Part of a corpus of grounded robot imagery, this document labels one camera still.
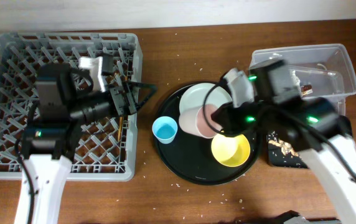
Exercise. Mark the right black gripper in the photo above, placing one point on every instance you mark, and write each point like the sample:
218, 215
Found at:
226, 112

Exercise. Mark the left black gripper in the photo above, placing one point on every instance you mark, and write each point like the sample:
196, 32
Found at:
129, 106

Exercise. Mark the yellow bowl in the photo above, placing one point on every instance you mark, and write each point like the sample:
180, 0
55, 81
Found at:
230, 152

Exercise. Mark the blue cup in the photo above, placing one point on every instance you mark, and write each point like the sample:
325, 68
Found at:
164, 129

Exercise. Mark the pink cup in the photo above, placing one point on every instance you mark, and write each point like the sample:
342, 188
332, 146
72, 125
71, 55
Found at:
192, 121

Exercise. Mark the food scraps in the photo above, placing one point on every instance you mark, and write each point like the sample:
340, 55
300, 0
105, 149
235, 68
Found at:
286, 148

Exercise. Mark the gold snack wrapper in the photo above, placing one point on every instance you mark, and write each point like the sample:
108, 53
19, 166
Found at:
306, 90

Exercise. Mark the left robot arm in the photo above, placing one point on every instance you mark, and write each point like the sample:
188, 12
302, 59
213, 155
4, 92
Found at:
68, 98

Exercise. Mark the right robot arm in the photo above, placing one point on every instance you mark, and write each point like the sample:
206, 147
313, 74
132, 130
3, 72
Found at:
267, 99

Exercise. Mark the grey dishwasher rack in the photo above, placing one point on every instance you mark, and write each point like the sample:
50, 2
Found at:
99, 155

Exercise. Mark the wooden chopstick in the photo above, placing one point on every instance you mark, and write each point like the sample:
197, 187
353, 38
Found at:
121, 119

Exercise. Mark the black rectangular tray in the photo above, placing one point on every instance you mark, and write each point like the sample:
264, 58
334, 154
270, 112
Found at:
276, 158

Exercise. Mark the grey plate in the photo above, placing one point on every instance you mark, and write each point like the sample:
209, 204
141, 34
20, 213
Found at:
194, 96

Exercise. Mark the round black tray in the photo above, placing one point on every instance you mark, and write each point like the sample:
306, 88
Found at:
190, 157

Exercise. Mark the clear plastic bin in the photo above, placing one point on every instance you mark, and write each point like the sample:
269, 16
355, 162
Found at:
327, 68

